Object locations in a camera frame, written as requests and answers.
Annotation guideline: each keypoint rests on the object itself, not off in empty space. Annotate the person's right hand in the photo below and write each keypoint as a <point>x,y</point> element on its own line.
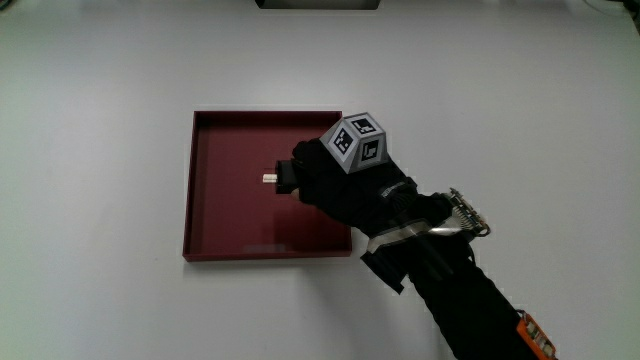
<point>350,185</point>

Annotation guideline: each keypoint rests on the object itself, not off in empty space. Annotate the black charger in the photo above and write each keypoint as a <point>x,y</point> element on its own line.
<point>285,176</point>

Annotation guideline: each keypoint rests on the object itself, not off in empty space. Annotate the dark red square plate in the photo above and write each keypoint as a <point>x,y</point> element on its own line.
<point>235,210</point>

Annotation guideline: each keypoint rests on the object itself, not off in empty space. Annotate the person's right forearm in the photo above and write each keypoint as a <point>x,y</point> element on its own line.
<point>460,290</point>

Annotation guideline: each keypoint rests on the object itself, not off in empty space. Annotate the grey monitor base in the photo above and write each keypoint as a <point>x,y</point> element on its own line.
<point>317,4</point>

